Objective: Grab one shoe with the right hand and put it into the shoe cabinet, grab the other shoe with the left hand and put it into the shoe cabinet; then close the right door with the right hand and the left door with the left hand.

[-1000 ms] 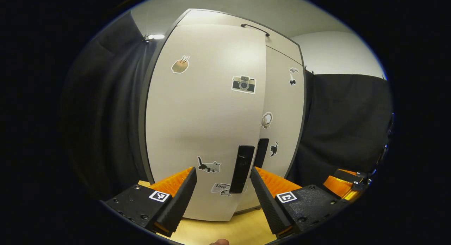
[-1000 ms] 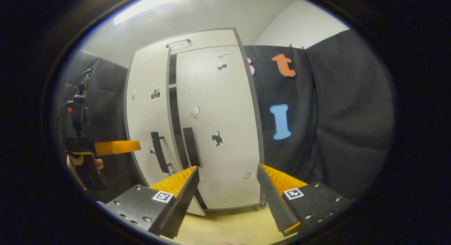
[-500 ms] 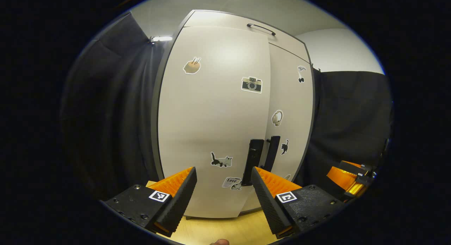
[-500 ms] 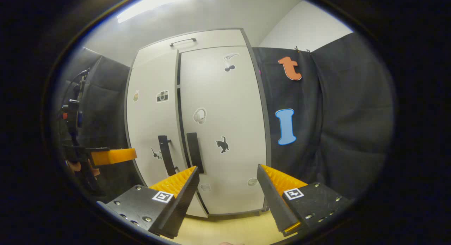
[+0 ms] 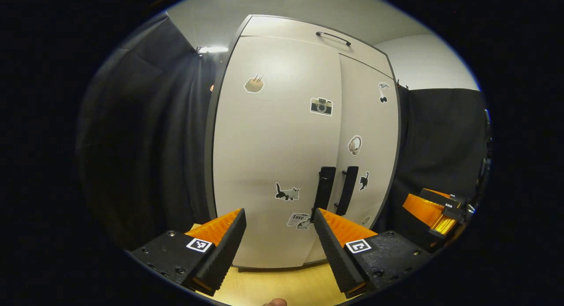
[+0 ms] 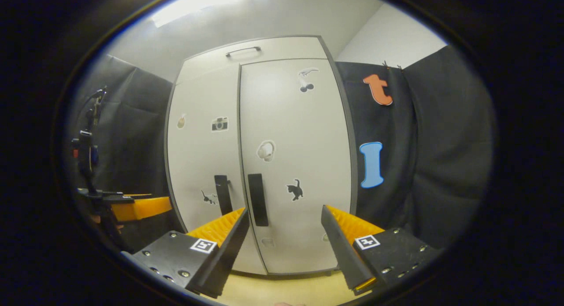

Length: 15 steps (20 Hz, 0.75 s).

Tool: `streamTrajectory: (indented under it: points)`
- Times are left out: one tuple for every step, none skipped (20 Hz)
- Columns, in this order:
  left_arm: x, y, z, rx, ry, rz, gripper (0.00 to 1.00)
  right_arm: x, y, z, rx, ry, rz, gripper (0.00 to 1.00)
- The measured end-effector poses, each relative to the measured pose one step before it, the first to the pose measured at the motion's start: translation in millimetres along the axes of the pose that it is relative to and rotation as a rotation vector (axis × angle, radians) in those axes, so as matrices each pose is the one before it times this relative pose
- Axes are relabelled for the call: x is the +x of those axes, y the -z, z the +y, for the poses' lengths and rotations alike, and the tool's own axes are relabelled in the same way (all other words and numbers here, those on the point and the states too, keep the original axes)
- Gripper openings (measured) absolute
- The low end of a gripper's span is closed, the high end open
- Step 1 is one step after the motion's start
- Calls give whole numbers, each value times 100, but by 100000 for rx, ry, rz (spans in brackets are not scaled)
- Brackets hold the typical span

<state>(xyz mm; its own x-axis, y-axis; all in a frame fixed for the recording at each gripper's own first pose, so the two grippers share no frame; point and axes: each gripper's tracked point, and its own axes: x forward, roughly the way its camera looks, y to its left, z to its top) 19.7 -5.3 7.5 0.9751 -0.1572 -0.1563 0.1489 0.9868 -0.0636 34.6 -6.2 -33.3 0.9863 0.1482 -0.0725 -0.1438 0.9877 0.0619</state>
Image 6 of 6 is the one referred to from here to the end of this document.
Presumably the white cabinet drawer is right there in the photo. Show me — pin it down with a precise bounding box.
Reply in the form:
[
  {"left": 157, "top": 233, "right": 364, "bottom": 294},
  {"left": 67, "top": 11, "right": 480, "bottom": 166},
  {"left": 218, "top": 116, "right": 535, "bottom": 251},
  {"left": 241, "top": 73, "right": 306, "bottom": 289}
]
[{"left": 176, "top": 36, "right": 329, "bottom": 84}]

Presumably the black door handle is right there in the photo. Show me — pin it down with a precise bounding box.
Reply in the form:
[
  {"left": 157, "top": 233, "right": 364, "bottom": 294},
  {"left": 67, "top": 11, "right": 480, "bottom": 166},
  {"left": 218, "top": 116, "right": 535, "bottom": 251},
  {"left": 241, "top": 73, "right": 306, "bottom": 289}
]
[
  {"left": 215, "top": 175, "right": 233, "bottom": 216},
  {"left": 248, "top": 174, "right": 269, "bottom": 227}
]

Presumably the black backdrop cloth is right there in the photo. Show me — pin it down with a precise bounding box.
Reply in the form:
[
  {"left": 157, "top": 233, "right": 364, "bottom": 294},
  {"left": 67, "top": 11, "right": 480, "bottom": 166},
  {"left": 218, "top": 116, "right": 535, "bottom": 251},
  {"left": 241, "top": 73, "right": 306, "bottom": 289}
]
[
  {"left": 335, "top": 45, "right": 496, "bottom": 249},
  {"left": 66, "top": 54, "right": 177, "bottom": 254}
]

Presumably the white shoe cabinet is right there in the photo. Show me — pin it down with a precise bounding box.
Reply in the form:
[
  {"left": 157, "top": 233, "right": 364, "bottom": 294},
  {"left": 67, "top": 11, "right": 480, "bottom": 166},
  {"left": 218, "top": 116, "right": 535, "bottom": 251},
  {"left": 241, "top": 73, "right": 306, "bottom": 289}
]
[{"left": 164, "top": 35, "right": 358, "bottom": 277}]

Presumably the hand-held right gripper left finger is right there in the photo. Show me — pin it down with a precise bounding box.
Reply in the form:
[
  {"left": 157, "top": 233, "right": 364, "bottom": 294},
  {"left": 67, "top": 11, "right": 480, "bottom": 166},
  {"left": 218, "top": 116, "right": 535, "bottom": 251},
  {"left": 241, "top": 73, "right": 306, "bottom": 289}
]
[{"left": 121, "top": 207, "right": 250, "bottom": 299}]

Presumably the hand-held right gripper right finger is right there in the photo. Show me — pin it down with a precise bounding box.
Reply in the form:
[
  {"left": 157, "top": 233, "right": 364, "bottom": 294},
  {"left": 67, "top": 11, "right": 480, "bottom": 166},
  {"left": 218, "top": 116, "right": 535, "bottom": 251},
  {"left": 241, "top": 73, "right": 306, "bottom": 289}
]
[{"left": 321, "top": 205, "right": 441, "bottom": 295}]

